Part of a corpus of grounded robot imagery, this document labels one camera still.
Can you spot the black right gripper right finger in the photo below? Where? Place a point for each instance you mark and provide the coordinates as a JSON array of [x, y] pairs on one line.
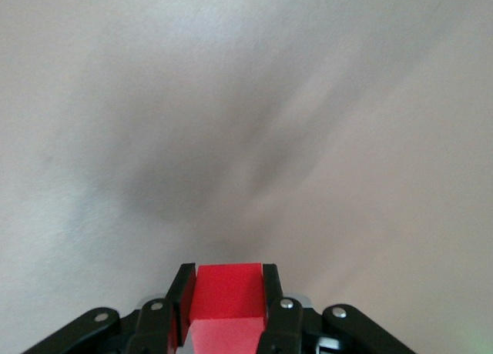
[[292, 327]]

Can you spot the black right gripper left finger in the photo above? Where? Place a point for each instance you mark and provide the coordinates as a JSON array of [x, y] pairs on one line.
[[146, 331]]

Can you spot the red cube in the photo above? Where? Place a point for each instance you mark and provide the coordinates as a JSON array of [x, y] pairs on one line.
[[227, 304]]

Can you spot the brown table mat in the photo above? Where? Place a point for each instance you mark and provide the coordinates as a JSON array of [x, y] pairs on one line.
[[154, 100]]

